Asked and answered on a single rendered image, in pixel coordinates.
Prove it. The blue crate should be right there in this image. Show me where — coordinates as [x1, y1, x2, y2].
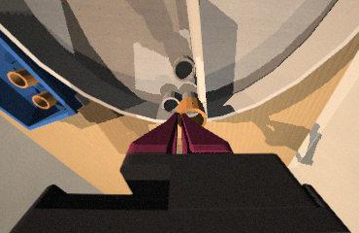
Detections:
[0, 30, 90, 131]

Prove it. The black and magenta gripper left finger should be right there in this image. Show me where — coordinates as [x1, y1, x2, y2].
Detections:
[126, 112, 178, 154]

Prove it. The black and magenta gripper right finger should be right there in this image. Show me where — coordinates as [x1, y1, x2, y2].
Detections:
[181, 113, 233, 153]

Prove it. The grey metal bushing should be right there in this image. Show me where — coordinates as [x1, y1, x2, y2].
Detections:
[162, 91, 180, 114]
[180, 91, 198, 114]
[173, 55, 196, 82]

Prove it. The bronze bushing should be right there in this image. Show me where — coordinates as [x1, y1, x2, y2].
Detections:
[8, 69, 39, 88]
[32, 91, 59, 109]
[178, 97, 207, 129]

